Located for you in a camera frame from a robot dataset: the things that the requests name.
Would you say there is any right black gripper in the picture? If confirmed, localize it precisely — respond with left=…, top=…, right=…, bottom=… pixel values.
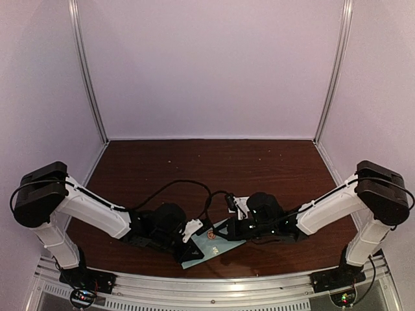
left=213, top=217, right=276, bottom=242

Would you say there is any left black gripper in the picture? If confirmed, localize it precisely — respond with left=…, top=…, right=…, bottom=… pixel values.
left=150, top=230, right=204, bottom=266

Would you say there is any round copper wax seal sticker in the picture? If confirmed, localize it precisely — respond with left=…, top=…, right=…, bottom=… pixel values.
left=207, top=230, right=216, bottom=240

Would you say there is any light blue envelope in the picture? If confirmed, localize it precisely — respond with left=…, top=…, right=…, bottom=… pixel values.
left=180, top=229, right=246, bottom=270

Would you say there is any white seal sticker sheet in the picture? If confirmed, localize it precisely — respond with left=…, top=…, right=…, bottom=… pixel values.
left=225, top=195, right=248, bottom=213

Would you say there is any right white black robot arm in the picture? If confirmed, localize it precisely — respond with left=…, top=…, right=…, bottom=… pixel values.
left=213, top=161, right=414, bottom=286

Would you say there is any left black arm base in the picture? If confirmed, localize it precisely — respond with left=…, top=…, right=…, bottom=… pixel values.
left=55, top=248, right=116, bottom=294

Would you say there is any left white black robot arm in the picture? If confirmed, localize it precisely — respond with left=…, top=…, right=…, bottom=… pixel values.
left=9, top=161, right=204, bottom=288

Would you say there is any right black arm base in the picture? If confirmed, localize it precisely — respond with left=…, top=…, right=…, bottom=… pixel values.
left=310, top=246, right=366, bottom=293

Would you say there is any left round circuit board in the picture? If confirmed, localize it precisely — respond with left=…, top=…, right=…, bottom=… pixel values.
left=69, top=289, right=97, bottom=308

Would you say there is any round circuit board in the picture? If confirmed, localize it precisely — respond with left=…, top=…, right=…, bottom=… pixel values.
left=69, top=289, right=97, bottom=308
left=330, top=290, right=357, bottom=308

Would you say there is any right round circuit board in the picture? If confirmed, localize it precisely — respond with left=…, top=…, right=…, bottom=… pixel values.
left=330, top=290, right=357, bottom=308

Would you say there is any right black braided cable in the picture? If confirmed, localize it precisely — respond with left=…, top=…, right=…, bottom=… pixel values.
left=207, top=190, right=312, bottom=221

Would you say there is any black braided cable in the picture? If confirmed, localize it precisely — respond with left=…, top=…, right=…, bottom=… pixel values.
left=64, top=179, right=213, bottom=224
left=207, top=190, right=312, bottom=221

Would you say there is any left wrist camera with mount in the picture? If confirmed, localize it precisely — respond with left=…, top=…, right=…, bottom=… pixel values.
left=180, top=219, right=204, bottom=243

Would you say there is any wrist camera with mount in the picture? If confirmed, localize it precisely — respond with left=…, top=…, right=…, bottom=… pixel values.
left=224, top=194, right=249, bottom=220
left=180, top=219, right=204, bottom=243

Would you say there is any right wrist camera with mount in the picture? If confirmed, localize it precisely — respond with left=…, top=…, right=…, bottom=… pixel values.
left=224, top=194, right=249, bottom=220

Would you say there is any left black braided cable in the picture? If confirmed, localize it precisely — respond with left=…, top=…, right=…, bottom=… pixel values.
left=64, top=179, right=213, bottom=224

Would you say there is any front aluminium rail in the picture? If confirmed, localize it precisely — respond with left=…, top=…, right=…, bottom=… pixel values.
left=24, top=268, right=401, bottom=310

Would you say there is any right aluminium frame post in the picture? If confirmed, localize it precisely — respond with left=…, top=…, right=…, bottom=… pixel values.
left=313, top=0, right=353, bottom=145

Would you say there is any aluminium frame post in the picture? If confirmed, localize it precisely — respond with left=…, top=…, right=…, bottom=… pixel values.
left=67, top=0, right=109, bottom=144
left=313, top=0, right=353, bottom=145

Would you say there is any left aluminium frame post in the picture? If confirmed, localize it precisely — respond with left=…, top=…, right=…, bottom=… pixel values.
left=67, top=0, right=109, bottom=144

